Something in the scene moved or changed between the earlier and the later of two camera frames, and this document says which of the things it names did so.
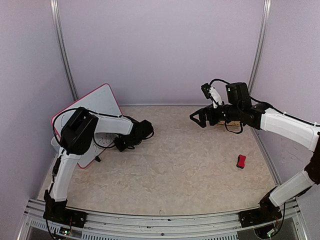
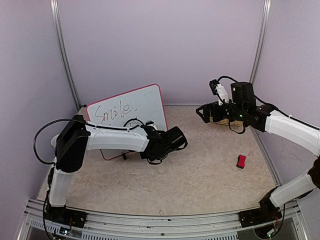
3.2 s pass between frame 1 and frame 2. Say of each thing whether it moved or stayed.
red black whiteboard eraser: stayed
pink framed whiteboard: moved
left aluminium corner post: stayed
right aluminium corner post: stayed
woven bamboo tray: stayed
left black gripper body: moved
